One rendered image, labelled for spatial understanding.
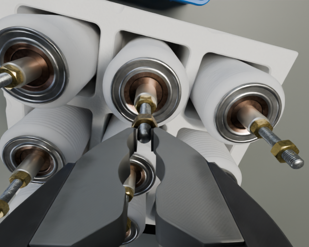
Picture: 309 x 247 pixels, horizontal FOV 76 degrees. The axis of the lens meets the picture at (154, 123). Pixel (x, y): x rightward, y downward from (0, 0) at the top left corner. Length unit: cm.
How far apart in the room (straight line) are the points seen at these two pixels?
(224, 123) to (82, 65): 17
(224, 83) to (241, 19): 28
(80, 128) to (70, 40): 13
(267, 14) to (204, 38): 25
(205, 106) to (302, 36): 36
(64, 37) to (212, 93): 16
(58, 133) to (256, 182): 60
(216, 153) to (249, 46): 15
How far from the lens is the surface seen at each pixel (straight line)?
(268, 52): 32
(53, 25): 23
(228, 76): 24
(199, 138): 32
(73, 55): 22
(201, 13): 47
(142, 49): 21
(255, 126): 22
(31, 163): 28
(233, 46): 30
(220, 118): 24
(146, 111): 16
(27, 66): 22
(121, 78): 21
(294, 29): 55
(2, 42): 24
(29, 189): 37
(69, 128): 29
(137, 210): 34
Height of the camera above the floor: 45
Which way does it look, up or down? 62 degrees down
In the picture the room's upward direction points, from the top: 177 degrees clockwise
